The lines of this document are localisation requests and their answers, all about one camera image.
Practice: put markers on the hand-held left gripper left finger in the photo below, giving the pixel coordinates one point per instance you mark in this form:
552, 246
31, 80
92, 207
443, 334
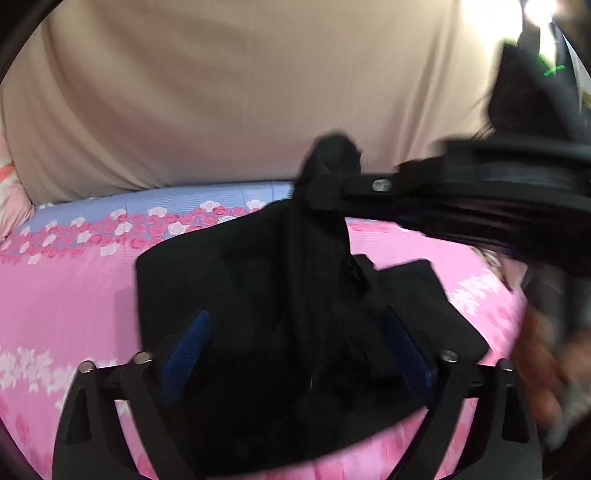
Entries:
184, 355

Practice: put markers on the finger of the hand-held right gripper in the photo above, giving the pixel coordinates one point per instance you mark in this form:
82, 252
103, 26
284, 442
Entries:
364, 189
429, 224

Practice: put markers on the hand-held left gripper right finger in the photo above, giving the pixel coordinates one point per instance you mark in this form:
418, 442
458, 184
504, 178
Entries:
411, 355

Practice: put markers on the black pants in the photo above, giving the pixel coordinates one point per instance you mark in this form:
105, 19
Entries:
300, 314

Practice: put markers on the person's right forearm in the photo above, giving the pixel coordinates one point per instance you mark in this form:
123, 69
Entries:
549, 369

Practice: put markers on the dark cloth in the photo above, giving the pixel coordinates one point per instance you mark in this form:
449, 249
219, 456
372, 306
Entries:
517, 97

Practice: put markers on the pink floral bedsheet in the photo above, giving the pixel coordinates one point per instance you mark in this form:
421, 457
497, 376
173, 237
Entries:
74, 295

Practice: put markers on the beige cloth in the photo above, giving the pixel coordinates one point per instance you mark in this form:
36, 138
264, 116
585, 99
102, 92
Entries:
207, 92

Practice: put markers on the pink cartoon face pillow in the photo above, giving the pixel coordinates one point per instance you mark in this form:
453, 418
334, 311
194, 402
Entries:
11, 194

